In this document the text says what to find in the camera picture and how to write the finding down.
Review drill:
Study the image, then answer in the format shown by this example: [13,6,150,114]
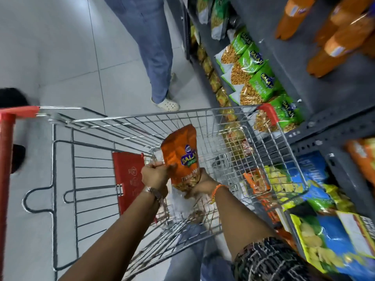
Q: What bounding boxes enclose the person's left hand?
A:
[141,161,178,192]

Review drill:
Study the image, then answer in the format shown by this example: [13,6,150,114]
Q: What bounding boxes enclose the person's right hand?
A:
[185,169,220,200]

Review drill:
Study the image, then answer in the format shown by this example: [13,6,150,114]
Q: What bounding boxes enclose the orange snack packet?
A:
[161,124,203,193]

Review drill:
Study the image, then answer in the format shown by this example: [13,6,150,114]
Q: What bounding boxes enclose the person's right forearm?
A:
[212,187,283,261]

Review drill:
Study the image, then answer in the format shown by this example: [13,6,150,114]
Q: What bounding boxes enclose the person's left forearm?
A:
[58,189,169,281]

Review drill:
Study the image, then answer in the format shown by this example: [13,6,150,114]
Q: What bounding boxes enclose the orange thread wristband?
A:
[209,184,229,204]

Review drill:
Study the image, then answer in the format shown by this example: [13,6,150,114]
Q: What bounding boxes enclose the red cart seat flap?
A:
[112,152,159,224]

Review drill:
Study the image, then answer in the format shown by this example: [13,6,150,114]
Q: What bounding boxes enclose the person's blue jeans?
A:
[163,225,235,281]

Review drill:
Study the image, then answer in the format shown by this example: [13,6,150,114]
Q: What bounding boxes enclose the orange chips bag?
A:
[243,169,272,195]

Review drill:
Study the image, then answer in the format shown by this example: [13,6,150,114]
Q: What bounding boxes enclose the yellow chips bag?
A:
[263,165,306,204]

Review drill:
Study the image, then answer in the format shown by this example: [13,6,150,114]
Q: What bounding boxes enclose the row of yellow snack packets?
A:
[190,25,256,161]

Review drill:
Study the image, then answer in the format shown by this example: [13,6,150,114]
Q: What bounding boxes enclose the person's patterned sleeve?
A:
[231,237,324,281]

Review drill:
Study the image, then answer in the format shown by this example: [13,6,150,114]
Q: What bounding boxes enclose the red cart corner guard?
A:
[257,103,279,126]

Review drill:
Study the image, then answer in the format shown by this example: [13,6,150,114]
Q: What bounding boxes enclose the small blue chips bag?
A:
[288,151,329,188]

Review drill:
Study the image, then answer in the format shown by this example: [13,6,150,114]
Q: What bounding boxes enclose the green peanut snack packet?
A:
[215,27,254,66]
[221,44,265,86]
[229,61,285,106]
[253,95,305,134]

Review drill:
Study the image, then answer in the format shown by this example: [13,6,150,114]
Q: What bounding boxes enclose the green chips bag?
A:
[303,181,355,215]

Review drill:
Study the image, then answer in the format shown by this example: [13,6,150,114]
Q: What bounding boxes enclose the large blue chips bag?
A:
[289,202,375,281]

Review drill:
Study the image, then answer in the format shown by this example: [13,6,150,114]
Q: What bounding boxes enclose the green yellow hanging packet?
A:
[210,0,231,41]
[196,0,214,24]

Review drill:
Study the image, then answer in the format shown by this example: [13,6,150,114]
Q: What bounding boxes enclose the grey metal shelf rack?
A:
[176,0,375,281]

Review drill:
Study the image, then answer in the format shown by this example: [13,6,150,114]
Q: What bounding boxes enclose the orange white snack bag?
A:
[345,138,375,186]

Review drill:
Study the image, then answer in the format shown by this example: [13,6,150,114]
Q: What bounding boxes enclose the tall orange snack bag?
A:
[275,0,318,41]
[314,0,375,46]
[306,11,375,78]

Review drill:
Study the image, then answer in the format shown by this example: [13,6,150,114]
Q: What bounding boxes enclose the silver wrist bracelet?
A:
[143,186,163,201]

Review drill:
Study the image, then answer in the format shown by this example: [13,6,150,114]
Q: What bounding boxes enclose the silver wire shopping cart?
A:
[22,104,309,281]

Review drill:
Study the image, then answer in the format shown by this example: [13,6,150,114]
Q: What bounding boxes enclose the red cart handle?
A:
[0,106,40,281]

